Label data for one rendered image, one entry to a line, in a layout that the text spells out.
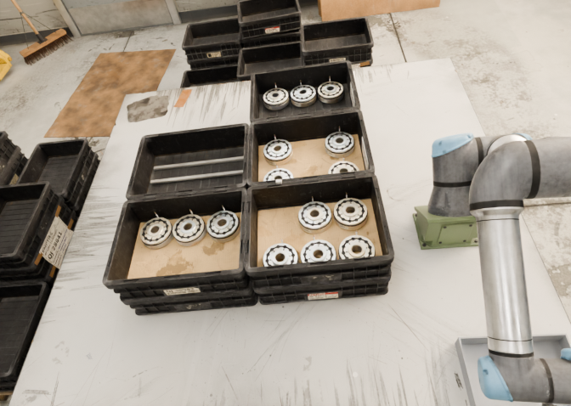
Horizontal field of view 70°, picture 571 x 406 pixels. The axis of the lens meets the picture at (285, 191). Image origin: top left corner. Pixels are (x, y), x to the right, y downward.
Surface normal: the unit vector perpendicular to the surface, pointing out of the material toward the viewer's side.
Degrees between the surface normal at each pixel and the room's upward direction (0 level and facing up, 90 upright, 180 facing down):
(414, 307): 0
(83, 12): 90
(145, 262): 0
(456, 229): 90
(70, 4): 90
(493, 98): 0
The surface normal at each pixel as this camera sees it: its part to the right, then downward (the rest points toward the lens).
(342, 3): -0.02, 0.55
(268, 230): -0.13, -0.62
